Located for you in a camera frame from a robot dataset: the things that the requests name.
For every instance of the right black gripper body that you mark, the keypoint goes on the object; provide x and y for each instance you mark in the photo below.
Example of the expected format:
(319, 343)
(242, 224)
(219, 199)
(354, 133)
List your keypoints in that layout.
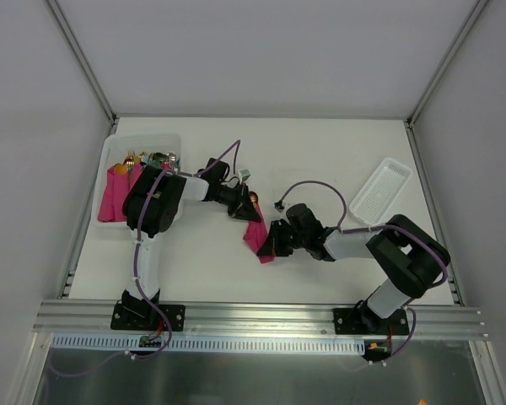
(282, 235)

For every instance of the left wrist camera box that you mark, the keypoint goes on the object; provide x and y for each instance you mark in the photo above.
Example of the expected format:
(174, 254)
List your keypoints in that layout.
(244, 175)

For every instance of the small white perforated tray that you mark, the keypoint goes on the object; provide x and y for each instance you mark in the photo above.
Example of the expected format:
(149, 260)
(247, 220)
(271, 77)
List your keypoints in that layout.
(380, 191)

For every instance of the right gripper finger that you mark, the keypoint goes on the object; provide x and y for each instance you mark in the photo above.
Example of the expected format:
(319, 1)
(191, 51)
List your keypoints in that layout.
(274, 251)
(277, 240)

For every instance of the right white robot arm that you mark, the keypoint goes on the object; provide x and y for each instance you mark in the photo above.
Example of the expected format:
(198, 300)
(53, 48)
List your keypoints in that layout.
(413, 263)

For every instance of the copper spoon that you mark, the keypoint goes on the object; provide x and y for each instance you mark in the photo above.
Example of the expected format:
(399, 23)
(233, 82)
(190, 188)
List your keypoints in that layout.
(253, 198)

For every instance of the aluminium frame post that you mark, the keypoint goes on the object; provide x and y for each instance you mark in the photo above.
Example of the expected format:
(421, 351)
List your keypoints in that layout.
(74, 46)
(476, 12)

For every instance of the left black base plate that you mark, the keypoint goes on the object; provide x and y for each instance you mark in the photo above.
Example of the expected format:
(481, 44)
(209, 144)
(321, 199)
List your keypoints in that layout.
(125, 320)

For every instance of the pink rolled napkin far left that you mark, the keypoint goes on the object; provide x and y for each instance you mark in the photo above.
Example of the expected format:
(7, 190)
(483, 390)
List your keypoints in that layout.
(115, 193)

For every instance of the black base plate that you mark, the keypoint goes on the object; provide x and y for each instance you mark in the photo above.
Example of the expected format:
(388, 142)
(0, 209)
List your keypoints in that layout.
(355, 321)
(125, 320)

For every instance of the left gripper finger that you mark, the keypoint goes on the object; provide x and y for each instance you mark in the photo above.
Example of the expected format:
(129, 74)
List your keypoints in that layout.
(245, 200)
(243, 212)

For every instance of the large white plastic basket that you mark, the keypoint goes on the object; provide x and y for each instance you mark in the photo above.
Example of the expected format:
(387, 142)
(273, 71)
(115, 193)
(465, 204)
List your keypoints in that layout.
(115, 150)

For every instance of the orange round spoon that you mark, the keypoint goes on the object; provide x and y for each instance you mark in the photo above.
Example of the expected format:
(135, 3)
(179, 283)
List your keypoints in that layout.
(120, 169)

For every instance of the left aluminium frame post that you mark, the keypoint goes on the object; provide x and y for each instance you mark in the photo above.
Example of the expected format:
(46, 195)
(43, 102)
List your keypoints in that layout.
(74, 46)

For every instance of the aluminium mounting rail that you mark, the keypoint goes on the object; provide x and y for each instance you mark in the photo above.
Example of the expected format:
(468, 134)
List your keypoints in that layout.
(439, 322)

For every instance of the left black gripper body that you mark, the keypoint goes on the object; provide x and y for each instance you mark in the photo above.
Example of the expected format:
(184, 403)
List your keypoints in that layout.
(240, 203)

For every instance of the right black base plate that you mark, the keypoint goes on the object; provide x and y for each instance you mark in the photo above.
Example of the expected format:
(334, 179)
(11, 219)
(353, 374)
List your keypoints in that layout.
(355, 321)

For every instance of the pink paper napkin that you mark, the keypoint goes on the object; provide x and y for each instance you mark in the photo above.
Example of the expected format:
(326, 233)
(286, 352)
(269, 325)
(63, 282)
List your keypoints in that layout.
(256, 235)

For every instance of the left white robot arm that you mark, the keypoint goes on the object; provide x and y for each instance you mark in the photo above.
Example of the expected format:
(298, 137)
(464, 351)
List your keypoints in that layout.
(150, 209)

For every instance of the right aluminium frame post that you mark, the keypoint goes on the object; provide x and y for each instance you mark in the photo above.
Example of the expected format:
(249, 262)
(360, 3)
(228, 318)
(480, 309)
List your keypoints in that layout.
(476, 12)

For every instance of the white slotted cable duct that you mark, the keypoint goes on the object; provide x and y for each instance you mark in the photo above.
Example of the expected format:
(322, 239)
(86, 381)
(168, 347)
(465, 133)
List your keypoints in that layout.
(241, 345)

